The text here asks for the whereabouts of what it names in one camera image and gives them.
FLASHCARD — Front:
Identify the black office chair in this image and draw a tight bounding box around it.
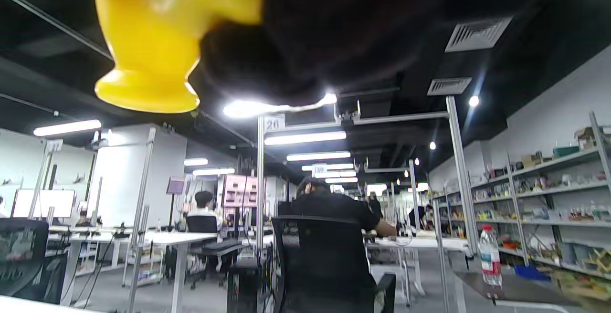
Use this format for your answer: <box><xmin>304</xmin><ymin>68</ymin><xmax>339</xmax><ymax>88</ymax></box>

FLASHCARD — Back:
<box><xmin>271</xmin><ymin>215</ymin><xmax>398</xmax><ymax>313</ymax></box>
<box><xmin>185</xmin><ymin>215</ymin><xmax>245</xmax><ymax>291</ymax></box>
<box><xmin>0</xmin><ymin>218</ymin><xmax>68</xmax><ymax>305</ymax></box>

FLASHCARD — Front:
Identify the clear plastic water bottle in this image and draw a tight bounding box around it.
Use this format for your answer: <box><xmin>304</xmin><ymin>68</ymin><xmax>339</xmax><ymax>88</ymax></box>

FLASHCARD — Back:
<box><xmin>478</xmin><ymin>224</ymin><xmax>503</xmax><ymax>288</ymax></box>

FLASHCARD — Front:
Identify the pink lit screen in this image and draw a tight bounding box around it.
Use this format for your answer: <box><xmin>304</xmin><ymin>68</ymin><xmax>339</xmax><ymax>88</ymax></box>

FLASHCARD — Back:
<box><xmin>222</xmin><ymin>175</ymin><xmax>262</xmax><ymax>209</ymax></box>

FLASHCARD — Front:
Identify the white office desk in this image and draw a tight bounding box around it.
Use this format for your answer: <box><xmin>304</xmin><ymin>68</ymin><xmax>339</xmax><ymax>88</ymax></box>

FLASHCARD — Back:
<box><xmin>365</xmin><ymin>236</ymin><xmax>471</xmax><ymax>313</ymax></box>
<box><xmin>48</xmin><ymin>227</ymin><xmax>219</xmax><ymax>313</ymax></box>

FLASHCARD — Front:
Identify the white lit monitor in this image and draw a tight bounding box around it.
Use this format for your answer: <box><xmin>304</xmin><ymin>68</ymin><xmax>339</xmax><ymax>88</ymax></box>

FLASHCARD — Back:
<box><xmin>12</xmin><ymin>189</ymin><xmax>77</xmax><ymax>219</ymax></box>

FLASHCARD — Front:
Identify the person's right hand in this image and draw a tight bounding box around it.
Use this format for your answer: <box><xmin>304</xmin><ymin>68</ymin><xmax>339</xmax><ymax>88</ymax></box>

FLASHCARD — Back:
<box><xmin>67</xmin><ymin>0</ymin><xmax>573</xmax><ymax>106</ymax></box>

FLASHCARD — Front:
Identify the white ceiling air vent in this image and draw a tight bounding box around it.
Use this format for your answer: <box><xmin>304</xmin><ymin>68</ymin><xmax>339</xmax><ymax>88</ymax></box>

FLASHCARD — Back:
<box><xmin>427</xmin><ymin>77</ymin><xmax>473</xmax><ymax>97</ymax></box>
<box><xmin>445</xmin><ymin>16</ymin><xmax>514</xmax><ymax>53</ymax></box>

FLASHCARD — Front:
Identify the yellow toy hammer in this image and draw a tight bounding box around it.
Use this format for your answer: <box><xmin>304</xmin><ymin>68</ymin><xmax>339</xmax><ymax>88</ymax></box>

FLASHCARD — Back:
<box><xmin>94</xmin><ymin>0</ymin><xmax>268</xmax><ymax>114</ymax></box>

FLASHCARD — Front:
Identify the aluminium frame post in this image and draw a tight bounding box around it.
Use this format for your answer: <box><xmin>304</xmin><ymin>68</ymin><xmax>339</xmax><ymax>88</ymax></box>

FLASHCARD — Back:
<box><xmin>256</xmin><ymin>115</ymin><xmax>266</xmax><ymax>275</ymax></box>
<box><xmin>446</xmin><ymin>96</ymin><xmax>479</xmax><ymax>256</ymax></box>
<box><xmin>126</xmin><ymin>127</ymin><xmax>157</xmax><ymax>313</ymax></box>

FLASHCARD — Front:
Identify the metal storage shelf rack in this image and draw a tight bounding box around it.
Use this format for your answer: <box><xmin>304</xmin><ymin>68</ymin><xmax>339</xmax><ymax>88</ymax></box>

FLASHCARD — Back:
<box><xmin>430</xmin><ymin>113</ymin><xmax>611</xmax><ymax>304</ymax></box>

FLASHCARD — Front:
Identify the black computer tower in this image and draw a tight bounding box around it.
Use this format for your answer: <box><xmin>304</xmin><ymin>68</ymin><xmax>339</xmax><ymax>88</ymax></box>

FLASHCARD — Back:
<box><xmin>227</xmin><ymin>257</ymin><xmax>262</xmax><ymax>313</ymax></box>

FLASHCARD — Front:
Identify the blue plastic bin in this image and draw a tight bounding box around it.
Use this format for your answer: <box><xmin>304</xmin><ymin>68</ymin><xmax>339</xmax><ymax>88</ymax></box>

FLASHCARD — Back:
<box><xmin>513</xmin><ymin>265</ymin><xmax>549</xmax><ymax>281</ymax></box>

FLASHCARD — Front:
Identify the row of ceiling light tubes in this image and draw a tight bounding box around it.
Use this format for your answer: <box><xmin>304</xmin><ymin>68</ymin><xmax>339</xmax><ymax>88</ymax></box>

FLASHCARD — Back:
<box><xmin>32</xmin><ymin>91</ymin><xmax>430</xmax><ymax>194</ymax></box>

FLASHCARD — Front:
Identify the white square sign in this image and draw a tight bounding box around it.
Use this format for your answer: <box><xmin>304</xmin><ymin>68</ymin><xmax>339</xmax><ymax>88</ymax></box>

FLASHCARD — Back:
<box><xmin>263</xmin><ymin>114</ymin><xmax>286</xmax><ymax>132</ymax></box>

